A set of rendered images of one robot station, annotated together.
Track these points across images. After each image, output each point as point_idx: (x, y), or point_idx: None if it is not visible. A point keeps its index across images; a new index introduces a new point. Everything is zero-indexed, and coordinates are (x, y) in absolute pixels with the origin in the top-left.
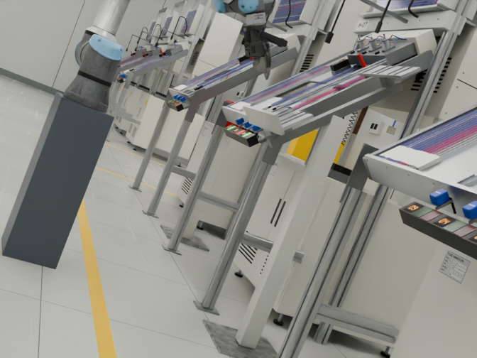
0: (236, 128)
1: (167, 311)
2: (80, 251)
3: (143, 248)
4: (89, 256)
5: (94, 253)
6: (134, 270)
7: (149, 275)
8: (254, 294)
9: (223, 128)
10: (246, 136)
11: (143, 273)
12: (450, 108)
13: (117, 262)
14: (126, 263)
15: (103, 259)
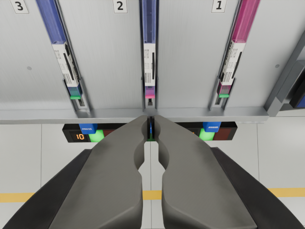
0: None
1: (218, 146)
2: (148, 201)
3: (81, 145)
4: (154, 195)
5: (143, 190)
6: (153, 161)
7: (155, 150)
8: None
9: (69, 142)
10: (215, 136)
11: (153, 154)
12: None
13: (146, 173)
14: (141, 166)
15: (150, 184)
